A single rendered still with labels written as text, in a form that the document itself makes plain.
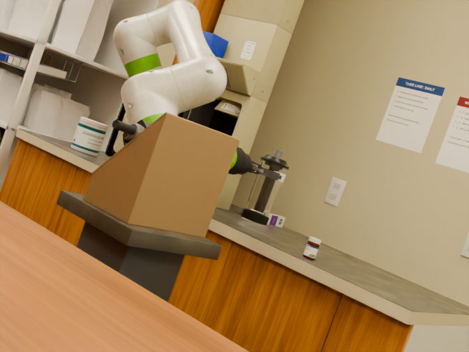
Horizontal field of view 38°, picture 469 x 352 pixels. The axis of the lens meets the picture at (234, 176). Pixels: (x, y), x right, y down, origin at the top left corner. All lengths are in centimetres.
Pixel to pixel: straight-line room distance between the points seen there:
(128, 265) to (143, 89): 47
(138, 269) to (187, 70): 54
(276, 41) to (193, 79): 101
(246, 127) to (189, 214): 104
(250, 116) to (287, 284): 85
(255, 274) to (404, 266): 74
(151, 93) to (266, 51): 102
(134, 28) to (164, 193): 69
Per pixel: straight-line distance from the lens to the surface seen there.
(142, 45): 223
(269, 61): 281
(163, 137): 167
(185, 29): 210
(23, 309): 22
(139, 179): 167
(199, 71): 186
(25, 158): 327
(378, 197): 287
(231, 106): 286
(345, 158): 297
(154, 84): 187
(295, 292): 220
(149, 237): 166
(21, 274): 25
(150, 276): 179
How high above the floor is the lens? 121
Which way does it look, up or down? 3 degrees down
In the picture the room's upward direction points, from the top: 20 degrees clockwise
